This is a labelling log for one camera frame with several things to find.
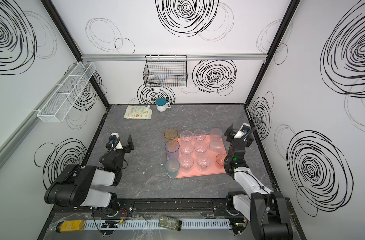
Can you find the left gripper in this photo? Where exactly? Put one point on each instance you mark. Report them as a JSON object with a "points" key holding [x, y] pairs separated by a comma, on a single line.
{"points": [[122, 148]]}

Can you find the pink small glass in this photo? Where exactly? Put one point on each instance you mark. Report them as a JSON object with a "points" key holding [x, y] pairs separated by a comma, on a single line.
{"points": [[219, 159]]}

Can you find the short clear glass front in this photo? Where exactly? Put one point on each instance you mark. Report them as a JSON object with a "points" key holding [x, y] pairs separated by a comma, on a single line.
{"points": [[217, 147]]}

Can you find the frosted textured glass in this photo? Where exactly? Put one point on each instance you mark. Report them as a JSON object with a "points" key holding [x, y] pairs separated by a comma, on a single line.
{"points": [[216, 134]]}

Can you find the pink tray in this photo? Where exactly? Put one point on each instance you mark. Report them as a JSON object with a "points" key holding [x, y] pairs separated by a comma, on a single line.
{"points": [[193, 164]]}

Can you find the blue glass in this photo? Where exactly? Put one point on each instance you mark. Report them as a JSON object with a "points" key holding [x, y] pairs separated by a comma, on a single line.
{"points": [[172, 149]]}

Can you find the amber glass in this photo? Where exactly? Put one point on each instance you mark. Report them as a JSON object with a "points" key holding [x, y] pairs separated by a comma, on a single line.
{"points": [[171, 134]]}

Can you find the teal glass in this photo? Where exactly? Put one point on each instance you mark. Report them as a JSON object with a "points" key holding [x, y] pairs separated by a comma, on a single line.
{"points": [[172, 167]]}

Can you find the clear tall glass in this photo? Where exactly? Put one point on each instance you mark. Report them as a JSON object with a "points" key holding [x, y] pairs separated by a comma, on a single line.
{"points": [[186, 163]]}

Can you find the clear faceted glass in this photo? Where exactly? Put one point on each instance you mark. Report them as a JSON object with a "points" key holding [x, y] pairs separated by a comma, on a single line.
{"points": [[186, 137]]}

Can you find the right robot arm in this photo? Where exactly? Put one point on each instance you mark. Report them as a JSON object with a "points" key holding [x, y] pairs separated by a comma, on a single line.
{"points": [[265, 210]]}

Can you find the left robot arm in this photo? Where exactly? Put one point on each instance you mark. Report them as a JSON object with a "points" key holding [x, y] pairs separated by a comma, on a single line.
{"points": [[73, 187]]}

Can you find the organic sugar pouch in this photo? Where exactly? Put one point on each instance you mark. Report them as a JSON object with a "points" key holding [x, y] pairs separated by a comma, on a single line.
{"points": [[138, 113]]}

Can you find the white cup teal lid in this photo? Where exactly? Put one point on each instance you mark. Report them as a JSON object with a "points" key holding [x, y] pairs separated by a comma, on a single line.
{"points": [[162, 104]]}

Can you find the clear green bottle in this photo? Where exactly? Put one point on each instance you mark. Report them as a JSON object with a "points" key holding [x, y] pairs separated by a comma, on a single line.
{"points": [[170, 223]]}

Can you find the yellow liquid bottle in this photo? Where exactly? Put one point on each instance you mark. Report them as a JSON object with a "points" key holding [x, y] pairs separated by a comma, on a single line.
{"points": [[70, 226]]}

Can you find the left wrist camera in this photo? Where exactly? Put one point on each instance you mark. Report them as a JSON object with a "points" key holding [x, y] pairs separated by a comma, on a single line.
{"points": [[114, 142]]}

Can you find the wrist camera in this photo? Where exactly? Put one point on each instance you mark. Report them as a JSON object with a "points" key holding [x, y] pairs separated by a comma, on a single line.
{"points": [[244, 129], [114, 142]]}

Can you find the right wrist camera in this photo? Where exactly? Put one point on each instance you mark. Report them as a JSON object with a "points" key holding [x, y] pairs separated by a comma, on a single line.
{"points": [[244, 129]]}

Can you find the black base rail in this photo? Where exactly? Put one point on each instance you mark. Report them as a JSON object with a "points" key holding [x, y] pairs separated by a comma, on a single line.
{"points": [[127, 207]]}

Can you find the white cable duct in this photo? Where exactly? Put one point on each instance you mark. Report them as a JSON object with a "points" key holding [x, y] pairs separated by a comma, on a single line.
{"points": [[189, 224]]}

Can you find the white wire shelf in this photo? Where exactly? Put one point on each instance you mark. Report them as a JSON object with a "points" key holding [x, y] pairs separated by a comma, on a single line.
{"points": [[73, 92]]}

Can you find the black wire basket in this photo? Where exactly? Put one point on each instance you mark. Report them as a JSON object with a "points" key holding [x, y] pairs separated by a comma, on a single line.
{"points": [[166, 70]]}

